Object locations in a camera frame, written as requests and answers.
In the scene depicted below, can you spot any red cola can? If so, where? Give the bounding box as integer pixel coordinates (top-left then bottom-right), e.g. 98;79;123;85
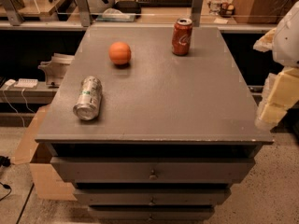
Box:
172;18;192;55

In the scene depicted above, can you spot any grey drawer cabinet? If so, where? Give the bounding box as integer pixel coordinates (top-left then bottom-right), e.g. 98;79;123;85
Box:
36;26;272;220

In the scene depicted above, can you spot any cardboard box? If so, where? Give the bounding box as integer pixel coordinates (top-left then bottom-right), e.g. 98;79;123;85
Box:
13;105;76;201

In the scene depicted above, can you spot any white power strip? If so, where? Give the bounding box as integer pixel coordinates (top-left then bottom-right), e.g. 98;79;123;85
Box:
14;78;38;89

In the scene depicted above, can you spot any silver green can lying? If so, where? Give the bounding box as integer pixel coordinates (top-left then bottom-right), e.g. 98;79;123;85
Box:
73;76;102;120

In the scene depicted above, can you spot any wooden cabinet background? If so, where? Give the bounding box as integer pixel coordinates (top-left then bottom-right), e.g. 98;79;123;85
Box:
233;0;299;24

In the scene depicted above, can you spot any black keyboard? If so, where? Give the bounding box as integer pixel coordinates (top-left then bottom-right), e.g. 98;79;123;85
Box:
137;0;192;7

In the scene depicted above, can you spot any white cable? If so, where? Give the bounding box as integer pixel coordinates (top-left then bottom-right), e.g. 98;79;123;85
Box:
1;84;36;128

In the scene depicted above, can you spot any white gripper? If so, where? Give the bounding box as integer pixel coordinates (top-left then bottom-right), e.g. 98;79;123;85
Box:
253;1;299;131

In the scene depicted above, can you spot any clear plastic water bottle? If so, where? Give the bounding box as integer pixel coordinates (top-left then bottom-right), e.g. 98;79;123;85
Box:
209;0;222;15

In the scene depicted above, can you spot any black cable on floor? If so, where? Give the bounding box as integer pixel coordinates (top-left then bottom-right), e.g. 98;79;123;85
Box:
0;155;13;202

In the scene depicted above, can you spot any grey metal bracket part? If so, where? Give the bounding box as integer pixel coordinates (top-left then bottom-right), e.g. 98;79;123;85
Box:
38;53;74;87

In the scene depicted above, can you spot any orange fruit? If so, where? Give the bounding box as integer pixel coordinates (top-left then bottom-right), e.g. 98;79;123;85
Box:
108;42;131;65

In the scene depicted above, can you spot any top drawer knob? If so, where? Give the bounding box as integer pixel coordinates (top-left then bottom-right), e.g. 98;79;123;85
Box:
149;170;158;180

